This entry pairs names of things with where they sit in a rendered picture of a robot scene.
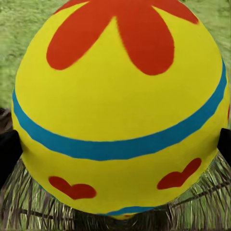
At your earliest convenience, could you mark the wicker basket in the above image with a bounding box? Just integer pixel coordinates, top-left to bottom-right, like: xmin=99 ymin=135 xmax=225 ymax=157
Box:
xmin=0 ymin=107 xmax=231 ymax=231

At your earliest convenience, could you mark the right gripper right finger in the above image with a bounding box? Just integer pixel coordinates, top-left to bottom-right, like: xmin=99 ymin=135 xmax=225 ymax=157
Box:
xmin=217 ymin=128 xmax=231 ymax=167

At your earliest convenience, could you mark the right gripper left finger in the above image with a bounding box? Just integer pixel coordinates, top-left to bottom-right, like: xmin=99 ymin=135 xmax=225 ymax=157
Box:
xmin=0 ymin=130 xmax=23 ymax=190

